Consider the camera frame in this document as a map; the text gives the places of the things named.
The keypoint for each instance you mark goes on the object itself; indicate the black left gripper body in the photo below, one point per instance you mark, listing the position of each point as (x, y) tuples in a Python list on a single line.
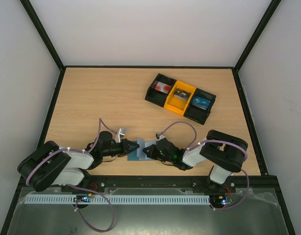
[(119, 151)]

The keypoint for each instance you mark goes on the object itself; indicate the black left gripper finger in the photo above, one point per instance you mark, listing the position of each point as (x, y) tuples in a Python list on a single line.
[(128, 143), (132, 148)]

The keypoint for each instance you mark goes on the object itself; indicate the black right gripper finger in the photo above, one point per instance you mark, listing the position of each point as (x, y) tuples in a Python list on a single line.
[(149, 149), (149, 155)]

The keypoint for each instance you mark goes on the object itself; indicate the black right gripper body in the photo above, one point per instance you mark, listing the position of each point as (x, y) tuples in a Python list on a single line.
[(155, 150)]

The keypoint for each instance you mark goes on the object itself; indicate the teal leather card holder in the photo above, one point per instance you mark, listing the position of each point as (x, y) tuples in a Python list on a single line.
[(138, 154)]

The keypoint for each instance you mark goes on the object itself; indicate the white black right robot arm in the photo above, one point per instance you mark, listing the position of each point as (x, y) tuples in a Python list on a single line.
[(226, 152)]

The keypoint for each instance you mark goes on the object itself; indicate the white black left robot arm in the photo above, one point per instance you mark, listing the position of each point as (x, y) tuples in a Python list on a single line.
[(52, 164)]

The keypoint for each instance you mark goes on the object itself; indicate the black VIP card stack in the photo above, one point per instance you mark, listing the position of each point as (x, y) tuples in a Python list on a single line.
[(182, 94)]

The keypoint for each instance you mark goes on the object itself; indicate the blue VIP card stack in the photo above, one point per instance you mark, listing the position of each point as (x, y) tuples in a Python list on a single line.
[(201, 102)]

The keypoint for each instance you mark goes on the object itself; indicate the red white card stack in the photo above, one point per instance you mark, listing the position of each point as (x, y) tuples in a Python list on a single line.
[(162, 87)]

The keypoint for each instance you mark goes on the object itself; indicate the yellow middle bin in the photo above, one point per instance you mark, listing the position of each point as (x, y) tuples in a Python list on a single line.
[(177, 105)]

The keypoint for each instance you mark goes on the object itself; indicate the black bin right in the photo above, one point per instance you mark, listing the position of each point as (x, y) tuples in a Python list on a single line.
[(196, 114)]

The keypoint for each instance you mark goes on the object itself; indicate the black bin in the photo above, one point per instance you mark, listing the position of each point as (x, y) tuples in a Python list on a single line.
[(157, 93), (196, 114)]

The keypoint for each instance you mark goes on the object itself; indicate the black bin left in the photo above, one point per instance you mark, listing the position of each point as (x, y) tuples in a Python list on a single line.
[(157, 93)]

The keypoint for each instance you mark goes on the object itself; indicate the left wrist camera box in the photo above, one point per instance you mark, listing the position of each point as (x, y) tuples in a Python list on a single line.
[(120, 134)]

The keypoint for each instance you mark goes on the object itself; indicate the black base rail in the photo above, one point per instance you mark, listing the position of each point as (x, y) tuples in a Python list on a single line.
[(197, 184)]

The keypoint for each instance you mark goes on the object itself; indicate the light blue slotted cable duct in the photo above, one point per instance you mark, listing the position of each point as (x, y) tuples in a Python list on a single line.
[(119, 199)]

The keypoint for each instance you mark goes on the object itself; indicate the black frame post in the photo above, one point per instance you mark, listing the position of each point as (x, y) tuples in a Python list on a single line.
[(28, 7), (272, 7)]

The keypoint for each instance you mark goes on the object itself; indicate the black frame post right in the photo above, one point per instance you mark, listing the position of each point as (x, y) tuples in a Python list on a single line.
[(272, 7)]

